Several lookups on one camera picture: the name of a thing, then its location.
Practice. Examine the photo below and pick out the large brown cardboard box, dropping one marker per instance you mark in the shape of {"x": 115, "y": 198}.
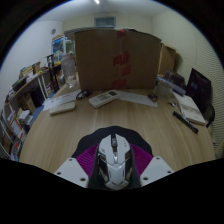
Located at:
{"x": 100, "y": 60}

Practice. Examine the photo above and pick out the black mouse pad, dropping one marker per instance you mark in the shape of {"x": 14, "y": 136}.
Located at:
{"x": 90, "y": 138}

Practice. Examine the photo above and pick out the small brown cardboard box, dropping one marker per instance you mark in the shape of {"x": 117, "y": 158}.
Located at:
{"x": 167, "y": 59}

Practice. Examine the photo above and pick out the long black bar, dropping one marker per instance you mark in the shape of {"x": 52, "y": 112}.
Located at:
{"x": 185, "y": 122}

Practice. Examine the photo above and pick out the white open notebook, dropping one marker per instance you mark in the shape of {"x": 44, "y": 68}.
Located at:
{"x": 191, "y": 110}

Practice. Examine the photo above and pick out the cluttered wooden side desk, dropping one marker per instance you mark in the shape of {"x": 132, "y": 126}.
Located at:
{"x": 28, "y": 86}

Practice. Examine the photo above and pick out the dark computer monitor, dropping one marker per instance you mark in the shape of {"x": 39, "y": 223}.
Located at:
{"x": 199, "y": 90}

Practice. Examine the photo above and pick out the glass-front display cabinet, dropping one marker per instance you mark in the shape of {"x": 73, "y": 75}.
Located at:
{"x": 61, "y": 45}

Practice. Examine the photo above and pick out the grey door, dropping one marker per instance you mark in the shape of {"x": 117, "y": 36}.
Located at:
{"x": 104, "y": 22}

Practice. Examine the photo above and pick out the clear plastic water jug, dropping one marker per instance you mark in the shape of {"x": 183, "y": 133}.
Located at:
{"x": 69, "y": 71}

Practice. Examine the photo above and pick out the plain white paper sheet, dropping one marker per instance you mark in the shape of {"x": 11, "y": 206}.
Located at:
{"x": 138, "y": 98}

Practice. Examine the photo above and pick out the white and black computer mouse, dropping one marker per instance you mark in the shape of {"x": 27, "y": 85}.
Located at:
{"x": 114, "y": 163}

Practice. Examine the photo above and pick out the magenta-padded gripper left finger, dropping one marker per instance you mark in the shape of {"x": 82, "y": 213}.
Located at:
{"x": 76, "y": 170}

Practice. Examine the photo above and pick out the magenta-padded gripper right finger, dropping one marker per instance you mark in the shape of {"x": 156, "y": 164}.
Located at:
{"x": 152, "y": 170}

